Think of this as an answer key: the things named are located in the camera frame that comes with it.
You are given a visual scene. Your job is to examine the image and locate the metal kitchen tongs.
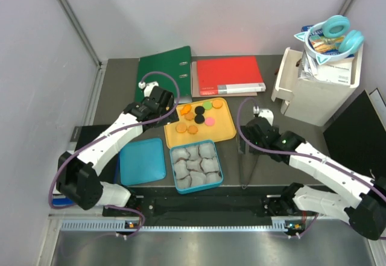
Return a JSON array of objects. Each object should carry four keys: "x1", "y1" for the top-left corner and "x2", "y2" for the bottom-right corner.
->
[{"x1": 237, "y1": 135, "x2": 259, "y2": 189}]

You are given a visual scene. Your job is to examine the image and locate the orange scalloped cookie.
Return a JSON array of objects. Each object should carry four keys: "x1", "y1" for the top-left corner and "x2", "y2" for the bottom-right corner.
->
[{"x1": 185, "y1": 112, "x2": 195, "y2": 121}]

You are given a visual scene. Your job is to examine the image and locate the black round cookie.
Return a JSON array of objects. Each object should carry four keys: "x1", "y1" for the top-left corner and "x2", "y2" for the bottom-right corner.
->
[
  {"x1": 194, "y1": 115, "x2": 205, "y2": 124},
  {"x1": 195, "y1": 106, "x2": 205, "y2": 115}
]

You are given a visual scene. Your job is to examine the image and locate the yellow plastic tray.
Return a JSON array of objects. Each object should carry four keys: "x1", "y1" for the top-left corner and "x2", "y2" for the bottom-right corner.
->
[{"x1": 164, "y1": 98, "x2": 236, "y2": 148}]

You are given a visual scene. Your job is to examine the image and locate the teal tin lid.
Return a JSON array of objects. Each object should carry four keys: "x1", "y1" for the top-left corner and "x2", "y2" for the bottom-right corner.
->
[{"x1": 117, "y1": 138, "x2": 166, "y2": 186}]

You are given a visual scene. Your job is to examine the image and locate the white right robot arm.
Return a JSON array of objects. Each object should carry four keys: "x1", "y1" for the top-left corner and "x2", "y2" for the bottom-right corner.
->
[{"x1": 238, "y1": 107, "x2": 385, "y2": 240}]

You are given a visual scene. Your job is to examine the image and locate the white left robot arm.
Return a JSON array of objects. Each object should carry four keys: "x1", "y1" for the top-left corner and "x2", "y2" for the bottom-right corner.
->
[{"x1": 56, "y1": 84, "x2": 179, "y2": 216}]

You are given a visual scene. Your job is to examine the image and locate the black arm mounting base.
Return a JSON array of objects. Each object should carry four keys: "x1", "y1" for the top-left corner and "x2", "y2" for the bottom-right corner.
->
[{"x1": 102, "y1": 186, "x2": 320, "y2": 218}]

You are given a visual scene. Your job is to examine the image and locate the orange fish-shaped cookie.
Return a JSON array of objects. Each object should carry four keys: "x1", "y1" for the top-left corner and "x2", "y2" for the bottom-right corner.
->
[{"x1": 180, "y1": 104, "x2": 192, "y2": 116}]

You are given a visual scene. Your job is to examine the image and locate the orange round cookie lower left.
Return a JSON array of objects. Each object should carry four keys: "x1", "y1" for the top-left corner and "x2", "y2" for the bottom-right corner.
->
[{"x1": 176, "y1": 122, "x2": 188, "y2": 133}]

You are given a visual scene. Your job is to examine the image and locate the orange round cookie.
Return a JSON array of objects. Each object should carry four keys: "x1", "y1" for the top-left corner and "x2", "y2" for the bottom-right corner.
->
[
  {"x1": 176, "y1": 122, "x2": 188, "y2": 133},
  {"x1": 212, "y1": 99, "x2": 223, "y2": 109}
]

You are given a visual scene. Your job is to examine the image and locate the orange flower cookie lower right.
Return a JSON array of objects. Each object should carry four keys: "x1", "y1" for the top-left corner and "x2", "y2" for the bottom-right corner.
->
[{"x1": 187, "y1": 125, "x2": 198, "y2": 135}]

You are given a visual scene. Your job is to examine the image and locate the green round cookie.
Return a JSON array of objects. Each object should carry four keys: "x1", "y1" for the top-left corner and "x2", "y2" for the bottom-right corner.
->
[{"x1": 202, "y1": 101, "x2": 212, "y2": 110}]

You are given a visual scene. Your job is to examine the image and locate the orange round cookie top right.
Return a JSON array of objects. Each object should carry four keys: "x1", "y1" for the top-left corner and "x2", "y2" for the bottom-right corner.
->
[{"x1": 212, "y1": 99, "x2": 223, "y2": 109}]

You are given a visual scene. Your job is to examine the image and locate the pink round cookie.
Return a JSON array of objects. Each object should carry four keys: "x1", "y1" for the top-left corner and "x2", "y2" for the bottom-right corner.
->
[{"x1": 204, "y1": 117, "x2": 215, "y2": 126}]

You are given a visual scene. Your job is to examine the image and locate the red folder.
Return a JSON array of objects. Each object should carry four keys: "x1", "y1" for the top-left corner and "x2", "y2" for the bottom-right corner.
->
[{"x1": 197, "y1": 56, "x2": 266, "y2": 96}]

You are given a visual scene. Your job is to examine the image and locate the white storage cabinet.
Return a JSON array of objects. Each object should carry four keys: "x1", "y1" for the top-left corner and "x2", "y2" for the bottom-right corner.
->
[{"x1": 271, "y1": 47, "x2": 363, "y2": 126}]

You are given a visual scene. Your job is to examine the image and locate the teal cookie tin box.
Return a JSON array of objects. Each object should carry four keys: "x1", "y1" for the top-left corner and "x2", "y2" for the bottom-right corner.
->
[{"x1": 169, "y1": 140, "x2": 224, "y2": 195}]

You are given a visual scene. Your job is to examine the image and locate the black notebook at left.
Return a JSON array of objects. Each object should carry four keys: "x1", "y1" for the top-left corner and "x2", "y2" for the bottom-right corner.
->
[{"x1": 70, "y1": 124, "x2": 119, "y2": 183}]

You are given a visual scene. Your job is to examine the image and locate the black binder at right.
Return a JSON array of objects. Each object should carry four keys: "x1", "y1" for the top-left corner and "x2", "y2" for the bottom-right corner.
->
[{"x1": 323, "y1": 91, "x2": 385, "y2": 178}]

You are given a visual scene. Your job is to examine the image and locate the teal cat-ear headphones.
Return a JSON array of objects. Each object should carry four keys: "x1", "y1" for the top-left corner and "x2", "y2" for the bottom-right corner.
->
[{"x1": 294, "y1": 15, "x2": 364, "y2": 65}]

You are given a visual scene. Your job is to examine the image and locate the blue folder at left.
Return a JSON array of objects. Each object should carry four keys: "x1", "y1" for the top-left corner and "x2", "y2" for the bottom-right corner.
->
[{"x1": 52, "y1": 195, "x2": 74, "y2": 207}]

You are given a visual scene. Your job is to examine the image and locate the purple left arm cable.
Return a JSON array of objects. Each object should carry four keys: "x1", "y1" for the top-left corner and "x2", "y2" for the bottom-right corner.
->
[{"x1": 48, "y1": 71, "x2": 181, "y2": 209}]

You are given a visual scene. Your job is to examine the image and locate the green ring binder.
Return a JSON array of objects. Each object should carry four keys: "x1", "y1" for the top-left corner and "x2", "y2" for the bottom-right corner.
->
[{"x1": 134, "y1": 46, "x2": 192, "y2": 104}]

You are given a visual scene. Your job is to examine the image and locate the white cable duct rail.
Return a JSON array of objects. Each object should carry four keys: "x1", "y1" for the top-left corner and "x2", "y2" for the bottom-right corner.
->
[{"x1": 60, "y1": 220, "x2": 300, "y2": 232}]

